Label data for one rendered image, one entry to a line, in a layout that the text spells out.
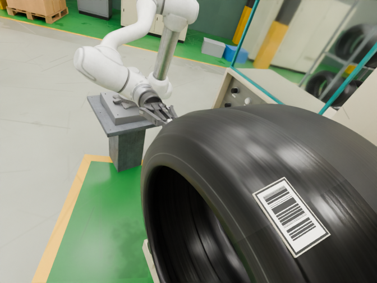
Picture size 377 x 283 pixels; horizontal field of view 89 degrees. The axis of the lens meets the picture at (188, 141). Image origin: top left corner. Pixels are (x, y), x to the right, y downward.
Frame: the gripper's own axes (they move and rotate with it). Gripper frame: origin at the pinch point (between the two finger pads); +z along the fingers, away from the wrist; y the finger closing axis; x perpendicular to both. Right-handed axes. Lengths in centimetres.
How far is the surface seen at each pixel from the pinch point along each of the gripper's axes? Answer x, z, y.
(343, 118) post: -16.0, 29.1, 26.2
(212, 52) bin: 54, -425, 353
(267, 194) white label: -16.6, 37.4, -11.4
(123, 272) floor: 124, -17, -12
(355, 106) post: -19.3, 29.7, 26.2
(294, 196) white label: -17.0, 38.9, -9.3
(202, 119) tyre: -16.2, 22.2, -8.8
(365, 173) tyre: -17.6, 40.7, 2.4
